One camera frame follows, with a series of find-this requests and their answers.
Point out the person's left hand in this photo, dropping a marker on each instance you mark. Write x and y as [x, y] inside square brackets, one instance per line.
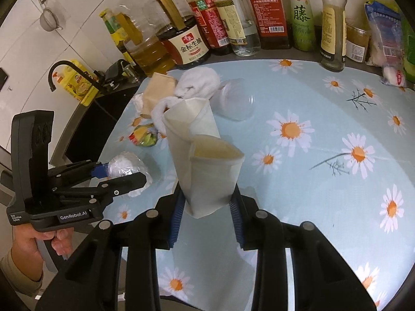
[26, 243]

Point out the small metal cup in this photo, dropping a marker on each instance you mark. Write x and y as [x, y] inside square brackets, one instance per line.
[132, 73]

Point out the clear bottle beige label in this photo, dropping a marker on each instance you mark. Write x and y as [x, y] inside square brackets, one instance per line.
[241, 22]

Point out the white paper bag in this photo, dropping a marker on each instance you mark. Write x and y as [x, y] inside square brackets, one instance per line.
[201, 181]

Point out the black sink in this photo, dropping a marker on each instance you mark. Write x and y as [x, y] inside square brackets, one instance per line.
[110, 107]

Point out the white cloth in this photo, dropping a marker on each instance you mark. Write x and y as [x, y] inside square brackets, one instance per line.
[197, 81]

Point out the green label bottle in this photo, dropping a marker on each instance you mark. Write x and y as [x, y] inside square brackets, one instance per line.
[301, 19]

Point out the black kitchen tool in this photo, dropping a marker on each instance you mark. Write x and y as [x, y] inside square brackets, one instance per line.
[115, 69]

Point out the brown paper bag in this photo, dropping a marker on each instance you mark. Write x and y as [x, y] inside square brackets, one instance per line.
[159, 94]

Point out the dark soy sauce jug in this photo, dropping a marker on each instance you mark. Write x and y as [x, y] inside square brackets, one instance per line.
[189, 47]

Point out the person's left forearm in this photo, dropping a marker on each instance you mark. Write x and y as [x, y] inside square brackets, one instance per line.
[18, 272]

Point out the metal strainer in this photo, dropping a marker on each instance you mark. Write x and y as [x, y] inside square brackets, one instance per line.
[48, 19]

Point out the yellow green oil bottle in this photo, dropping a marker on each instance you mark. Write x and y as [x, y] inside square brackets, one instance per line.
[112, 22]

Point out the dark bottle red label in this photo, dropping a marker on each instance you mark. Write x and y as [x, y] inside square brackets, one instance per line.
[269, 16]

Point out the plastic bag blue print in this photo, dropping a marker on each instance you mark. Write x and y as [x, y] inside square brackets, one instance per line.
[385, 42]

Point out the clear plastic cup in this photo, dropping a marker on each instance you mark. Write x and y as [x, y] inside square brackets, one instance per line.
[235, 100]

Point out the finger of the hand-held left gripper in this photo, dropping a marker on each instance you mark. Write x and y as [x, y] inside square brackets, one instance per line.
[129, 183]
[97, 170]

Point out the yellow dish soap bottle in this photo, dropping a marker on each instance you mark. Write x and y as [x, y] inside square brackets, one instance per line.
[77, 86]

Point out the green packet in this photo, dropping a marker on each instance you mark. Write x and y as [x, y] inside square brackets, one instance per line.
[409, 48]

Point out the clear bottle yellow label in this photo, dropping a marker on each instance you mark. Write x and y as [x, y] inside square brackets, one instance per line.
[332, 29]

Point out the yellow green candy wrapper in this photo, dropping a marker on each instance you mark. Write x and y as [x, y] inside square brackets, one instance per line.
[144, 136]

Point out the clear cooking oil jug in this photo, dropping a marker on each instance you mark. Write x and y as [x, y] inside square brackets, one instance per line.
[149, 55]

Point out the red label sauce bottle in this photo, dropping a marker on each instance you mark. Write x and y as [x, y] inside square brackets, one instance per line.
[207, 22]

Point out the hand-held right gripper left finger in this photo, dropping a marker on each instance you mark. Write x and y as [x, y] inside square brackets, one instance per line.
[176, 220]

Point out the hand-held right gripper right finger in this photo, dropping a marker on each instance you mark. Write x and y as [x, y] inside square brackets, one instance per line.
[236, 220]

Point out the black faucet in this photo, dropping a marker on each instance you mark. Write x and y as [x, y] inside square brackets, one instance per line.
[60, 64]

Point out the black wall switch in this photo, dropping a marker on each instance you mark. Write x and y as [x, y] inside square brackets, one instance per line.
[3, 77]

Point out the small glass jar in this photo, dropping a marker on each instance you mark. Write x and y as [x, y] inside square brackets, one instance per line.
[356, 43]

